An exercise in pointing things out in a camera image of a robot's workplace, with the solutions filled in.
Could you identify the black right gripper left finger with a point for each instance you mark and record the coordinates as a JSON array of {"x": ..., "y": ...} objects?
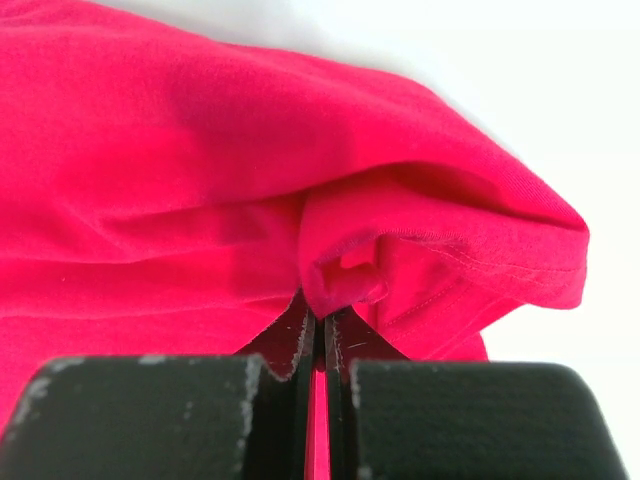
[{"x": 169, "y": 417}]

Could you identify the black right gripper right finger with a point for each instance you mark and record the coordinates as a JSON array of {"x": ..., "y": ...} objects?
[{"x": 393, "y": 418}]

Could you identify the crimson red t shirt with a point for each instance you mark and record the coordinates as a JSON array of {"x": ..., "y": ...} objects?
[{"x": 167, "y": 194}]

